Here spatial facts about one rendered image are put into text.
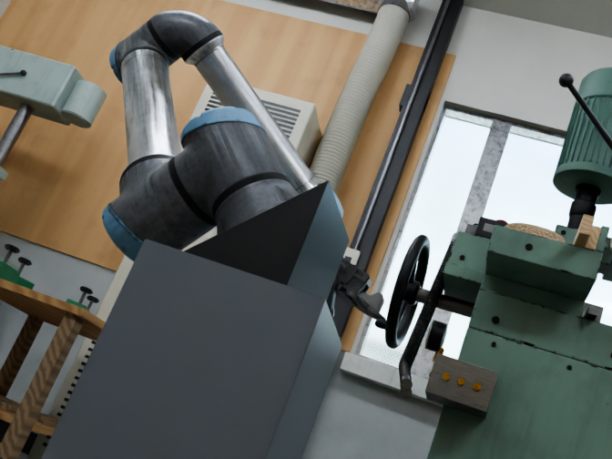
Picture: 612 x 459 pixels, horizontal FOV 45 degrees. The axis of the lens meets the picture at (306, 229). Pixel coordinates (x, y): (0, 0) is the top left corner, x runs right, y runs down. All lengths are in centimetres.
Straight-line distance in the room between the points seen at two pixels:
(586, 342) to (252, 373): 77
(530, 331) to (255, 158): 68
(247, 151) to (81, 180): 250
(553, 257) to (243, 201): 63
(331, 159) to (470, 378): 195
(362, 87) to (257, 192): 225
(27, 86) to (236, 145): 230
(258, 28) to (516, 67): 130
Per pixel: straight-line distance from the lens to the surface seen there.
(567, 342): 158
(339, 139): 331
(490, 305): 159
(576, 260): 151
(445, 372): 146
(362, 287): 192
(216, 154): 129
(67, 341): 228
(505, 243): 151
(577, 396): 156
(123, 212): 137
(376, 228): 322
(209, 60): 183
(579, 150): 191
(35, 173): 386
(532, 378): 155
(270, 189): 123
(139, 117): 159
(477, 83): 367
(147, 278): 114
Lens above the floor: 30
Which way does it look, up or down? 18 degrees up
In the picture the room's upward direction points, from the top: 22 degrees clockwise
